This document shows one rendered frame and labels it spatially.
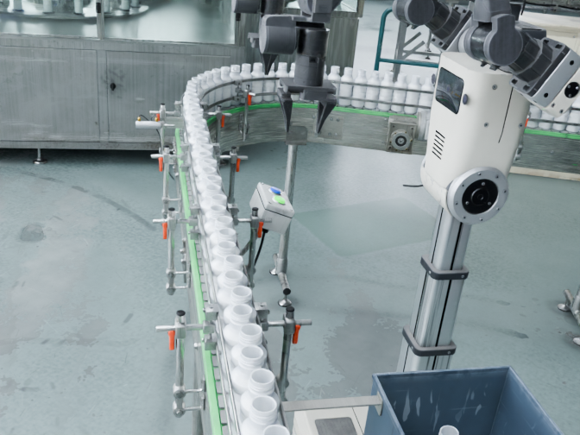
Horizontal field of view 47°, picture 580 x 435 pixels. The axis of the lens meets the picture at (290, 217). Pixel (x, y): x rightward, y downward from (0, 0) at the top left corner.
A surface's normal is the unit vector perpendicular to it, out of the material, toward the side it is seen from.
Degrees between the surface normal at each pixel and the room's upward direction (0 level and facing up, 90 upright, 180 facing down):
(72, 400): 0
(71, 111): 90
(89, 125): 90
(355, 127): 90
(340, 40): 90
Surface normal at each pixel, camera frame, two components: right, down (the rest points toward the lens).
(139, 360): 0.08, -0.90
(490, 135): 0.18, 0.59
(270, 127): 0.41, 0.38
